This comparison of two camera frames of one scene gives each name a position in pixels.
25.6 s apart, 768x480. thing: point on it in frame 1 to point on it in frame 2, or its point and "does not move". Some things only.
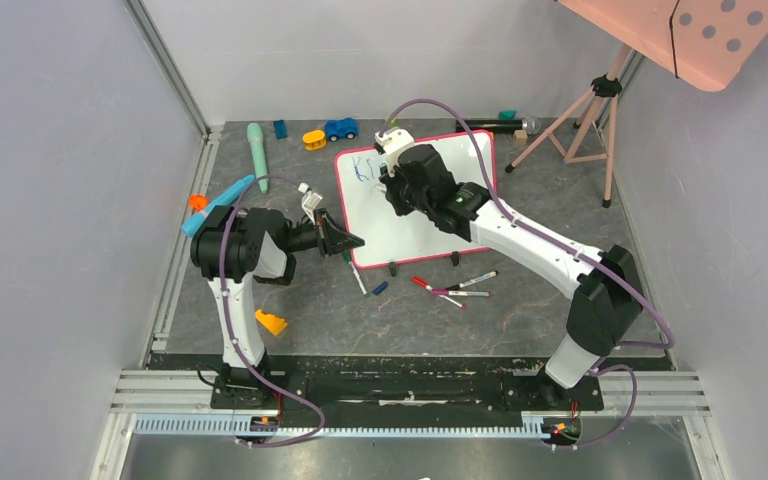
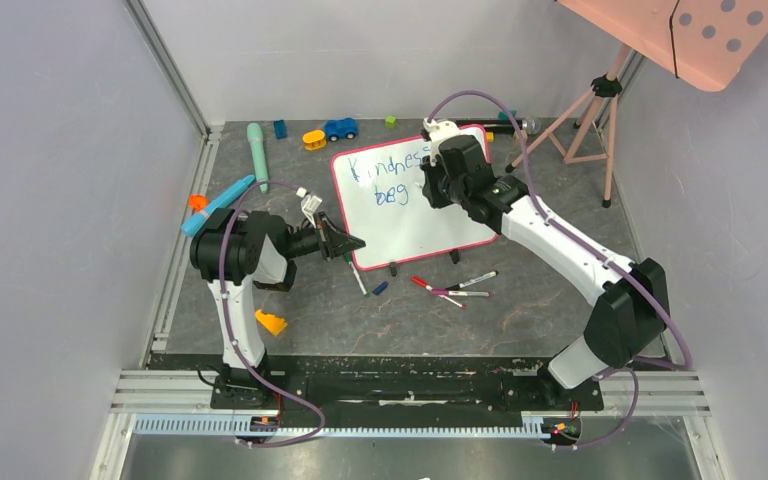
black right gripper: x=396 y=187 to x=432 y=192
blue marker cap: x=380 y=288 does not move
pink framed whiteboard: x=391 y=236 does not move
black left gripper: x=330 y=237 does not move
